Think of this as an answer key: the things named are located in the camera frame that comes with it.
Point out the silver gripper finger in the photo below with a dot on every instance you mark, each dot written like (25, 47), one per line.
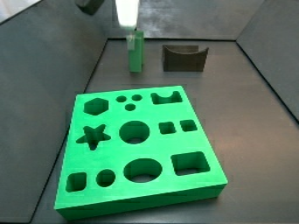
(131, 40)

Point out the green arch block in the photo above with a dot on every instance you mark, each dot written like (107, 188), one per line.
(136, 55)

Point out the black curved fixture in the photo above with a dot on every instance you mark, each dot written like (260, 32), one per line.
(183, 58)

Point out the green shape sorter board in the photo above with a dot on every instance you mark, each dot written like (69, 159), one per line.
(136, 154)

